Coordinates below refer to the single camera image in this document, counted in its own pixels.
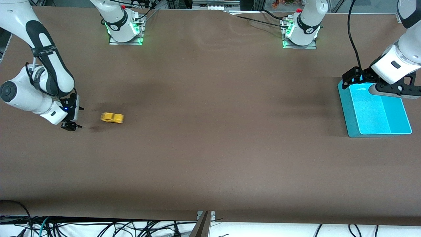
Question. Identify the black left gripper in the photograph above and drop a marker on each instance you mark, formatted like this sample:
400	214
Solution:
360	77

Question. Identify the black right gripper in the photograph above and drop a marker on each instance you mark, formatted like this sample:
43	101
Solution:
71	113

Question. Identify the yellow beetle toy car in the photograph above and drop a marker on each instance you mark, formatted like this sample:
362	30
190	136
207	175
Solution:
112	117

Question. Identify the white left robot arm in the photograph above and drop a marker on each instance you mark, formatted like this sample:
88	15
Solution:
307	29

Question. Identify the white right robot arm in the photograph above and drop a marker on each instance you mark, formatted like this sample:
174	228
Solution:
19	95

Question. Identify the teal plastic bin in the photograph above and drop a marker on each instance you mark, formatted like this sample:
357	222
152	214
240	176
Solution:
375	112

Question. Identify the orange background object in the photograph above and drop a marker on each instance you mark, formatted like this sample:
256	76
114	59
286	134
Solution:
276	3

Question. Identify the white flat strip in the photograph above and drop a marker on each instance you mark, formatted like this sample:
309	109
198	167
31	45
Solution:
246	13

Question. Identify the grey power strip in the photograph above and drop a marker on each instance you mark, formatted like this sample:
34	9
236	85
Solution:
215	7

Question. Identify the dark table leg post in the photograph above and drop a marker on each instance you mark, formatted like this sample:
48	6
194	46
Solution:
202	228

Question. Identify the metal table edge bracket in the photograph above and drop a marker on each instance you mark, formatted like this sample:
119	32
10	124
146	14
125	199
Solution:
213	215

